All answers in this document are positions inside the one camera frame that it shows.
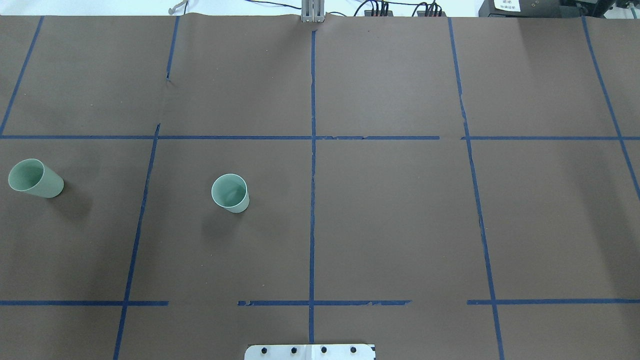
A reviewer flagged green cup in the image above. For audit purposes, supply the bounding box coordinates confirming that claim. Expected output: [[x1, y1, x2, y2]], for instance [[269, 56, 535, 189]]
[[210, 173, 250, 214], [7, 158, 65, 199]]

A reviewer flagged black box with label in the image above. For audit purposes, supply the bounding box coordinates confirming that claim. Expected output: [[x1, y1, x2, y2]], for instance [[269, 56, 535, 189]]
[[477, 0, 582, 19]]

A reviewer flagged aluminium frame post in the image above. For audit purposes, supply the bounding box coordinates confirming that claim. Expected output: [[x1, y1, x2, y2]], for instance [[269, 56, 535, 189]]
[[301, 0, 326, 23]]

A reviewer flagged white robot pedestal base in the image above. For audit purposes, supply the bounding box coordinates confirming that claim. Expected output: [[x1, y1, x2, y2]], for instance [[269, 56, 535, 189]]
[[244, 343, 377, 360]]

